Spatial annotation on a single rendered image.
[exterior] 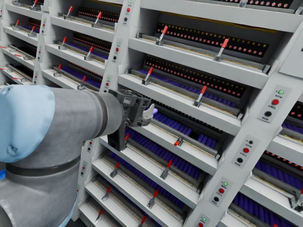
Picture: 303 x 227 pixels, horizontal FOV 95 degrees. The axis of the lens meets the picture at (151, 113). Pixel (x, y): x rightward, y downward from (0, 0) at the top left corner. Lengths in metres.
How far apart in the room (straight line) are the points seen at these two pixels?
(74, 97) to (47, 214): 0.15
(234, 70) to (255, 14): 0.19
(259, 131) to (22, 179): 0.61
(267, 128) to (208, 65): 0.30
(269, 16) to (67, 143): 0.66
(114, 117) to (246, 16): 0.57
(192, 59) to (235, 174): 0.48
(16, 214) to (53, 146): 0.08
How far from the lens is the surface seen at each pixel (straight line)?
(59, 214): 0.28
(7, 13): 2.00
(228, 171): 0.65
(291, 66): 0.63
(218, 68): 0.61
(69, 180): 0.26
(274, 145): 0.64
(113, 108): 0.27
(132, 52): 0.83
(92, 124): 0.24
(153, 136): 0.68
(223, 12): 0.68
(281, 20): 0.67
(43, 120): 0.20
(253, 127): 0.61
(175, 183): 0.75
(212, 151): 0.67
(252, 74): 0.61
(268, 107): 0.61
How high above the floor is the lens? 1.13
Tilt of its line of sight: 14 degrees down
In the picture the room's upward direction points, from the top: 21 degrees clockwise
